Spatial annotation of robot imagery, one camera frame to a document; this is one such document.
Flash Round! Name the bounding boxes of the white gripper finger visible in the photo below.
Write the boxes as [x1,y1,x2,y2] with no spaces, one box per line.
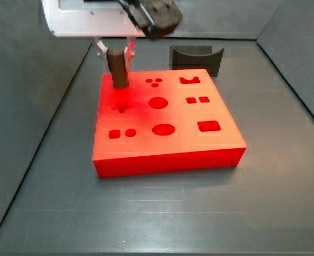
[94,37,108,72]
[124,37,136,62]

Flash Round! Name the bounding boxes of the red shape sorter block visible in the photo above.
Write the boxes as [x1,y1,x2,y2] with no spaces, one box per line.
[92,69,247,178]

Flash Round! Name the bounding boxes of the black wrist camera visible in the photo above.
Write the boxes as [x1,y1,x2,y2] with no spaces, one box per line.
[116,0,183,40]

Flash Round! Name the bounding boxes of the dark grey curved cradle block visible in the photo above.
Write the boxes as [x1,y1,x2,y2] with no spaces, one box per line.
[169,45,224,77]

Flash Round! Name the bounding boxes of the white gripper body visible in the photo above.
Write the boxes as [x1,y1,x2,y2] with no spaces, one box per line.
[41,0,144,37]

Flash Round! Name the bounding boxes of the brown hexagon peg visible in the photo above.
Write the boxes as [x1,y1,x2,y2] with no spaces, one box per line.
[106,48,129,89]

